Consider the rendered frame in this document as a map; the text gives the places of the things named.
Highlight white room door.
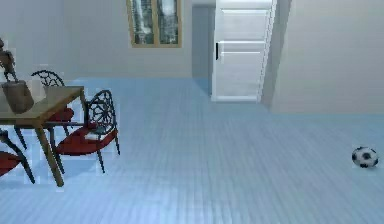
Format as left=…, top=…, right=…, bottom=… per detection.
left=210, top=0, right=278, bottom=103

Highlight wooden framed window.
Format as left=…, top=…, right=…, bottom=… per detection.
left=126, top=0, right=183, bottom=49

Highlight black chair red seat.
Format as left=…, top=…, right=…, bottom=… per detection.
left=0, top=129, right=36, bottom=185
left=13, top=69, right=75, bottom=150
left=46, top=89, right=121, bottom=175

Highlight wooden dining table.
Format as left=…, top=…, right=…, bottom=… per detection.
left=0, top=85, right=86, bottom=188

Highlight brown plant pot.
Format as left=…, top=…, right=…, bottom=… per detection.
left=1, top=79, right=35, bottom=115

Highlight black and white football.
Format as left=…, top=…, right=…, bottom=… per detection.
left=351, top=146, right=380, bottom=169

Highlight bare brown house plant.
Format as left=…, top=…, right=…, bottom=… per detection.
left=0, top=37, right=19, bottom=83

